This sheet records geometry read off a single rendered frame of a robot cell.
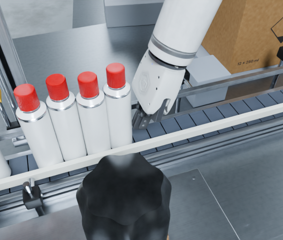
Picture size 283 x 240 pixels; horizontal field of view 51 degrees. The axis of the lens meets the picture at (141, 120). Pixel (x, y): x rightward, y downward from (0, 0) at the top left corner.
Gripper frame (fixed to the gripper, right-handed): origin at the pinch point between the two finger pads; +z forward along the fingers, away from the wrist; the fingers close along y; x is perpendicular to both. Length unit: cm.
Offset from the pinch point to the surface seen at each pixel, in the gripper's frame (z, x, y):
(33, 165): 13.9, -20.1, -0.8
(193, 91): -6.0, 12.3, -3.1
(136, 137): 6.2, 1.3, -1.0
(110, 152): 5.3, -6.6, 4.0
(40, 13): 94, 17, -266
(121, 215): -17.8, -19.5, 30.7
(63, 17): 87, 36, -249
